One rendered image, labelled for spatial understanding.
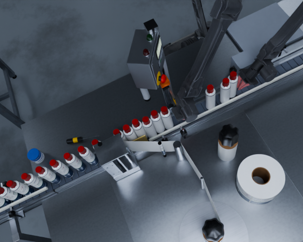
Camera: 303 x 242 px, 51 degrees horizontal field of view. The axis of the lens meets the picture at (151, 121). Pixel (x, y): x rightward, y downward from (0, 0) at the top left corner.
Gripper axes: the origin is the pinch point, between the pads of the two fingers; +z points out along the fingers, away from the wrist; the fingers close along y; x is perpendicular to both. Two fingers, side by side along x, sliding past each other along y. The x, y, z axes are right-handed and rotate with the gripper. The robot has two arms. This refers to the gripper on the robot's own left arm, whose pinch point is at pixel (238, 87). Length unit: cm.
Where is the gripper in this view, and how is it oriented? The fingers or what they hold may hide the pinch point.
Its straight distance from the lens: 176.3
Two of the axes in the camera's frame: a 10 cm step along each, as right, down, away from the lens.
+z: -4.1, 6.1, 6.8
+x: 8.1, -1.0, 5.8
